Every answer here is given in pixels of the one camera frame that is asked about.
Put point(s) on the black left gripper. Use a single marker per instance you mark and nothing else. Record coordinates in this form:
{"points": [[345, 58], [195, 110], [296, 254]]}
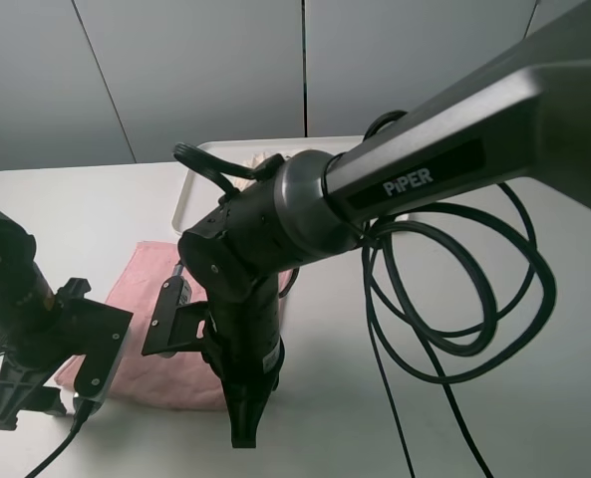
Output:
{"points": [[30, 358]]}

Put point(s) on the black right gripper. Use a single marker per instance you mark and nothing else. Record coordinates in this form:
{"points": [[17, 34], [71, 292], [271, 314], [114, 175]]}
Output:
{"points": [[246, 354]]}

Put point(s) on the pink towel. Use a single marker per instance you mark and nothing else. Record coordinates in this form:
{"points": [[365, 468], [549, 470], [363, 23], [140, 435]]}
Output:
{"points": [[183, 382]]}

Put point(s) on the cream white towel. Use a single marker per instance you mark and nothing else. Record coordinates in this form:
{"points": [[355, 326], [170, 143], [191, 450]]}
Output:
{"points": [[263, 165]]}

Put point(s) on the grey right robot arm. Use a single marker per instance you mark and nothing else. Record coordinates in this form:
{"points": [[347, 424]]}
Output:
{"points": [[525, 113]]}

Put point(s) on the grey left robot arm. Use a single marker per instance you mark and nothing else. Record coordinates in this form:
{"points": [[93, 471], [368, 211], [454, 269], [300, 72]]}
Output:
{"points": [[26, 298]]}

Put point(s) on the white rectangular plastic tray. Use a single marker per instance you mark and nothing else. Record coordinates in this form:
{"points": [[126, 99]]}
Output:
{"points": [[292, 208]]}

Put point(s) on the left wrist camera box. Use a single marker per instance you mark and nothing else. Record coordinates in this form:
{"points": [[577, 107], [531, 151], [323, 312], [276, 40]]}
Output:
{"points": [[97, 332]]}

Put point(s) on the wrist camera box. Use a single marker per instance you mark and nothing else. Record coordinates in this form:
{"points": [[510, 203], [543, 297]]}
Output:
{"points": [[97, 332], [176, 323]]}

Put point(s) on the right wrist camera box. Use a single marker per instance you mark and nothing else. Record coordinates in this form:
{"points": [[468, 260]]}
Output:
{"points": [[176, 323]]}

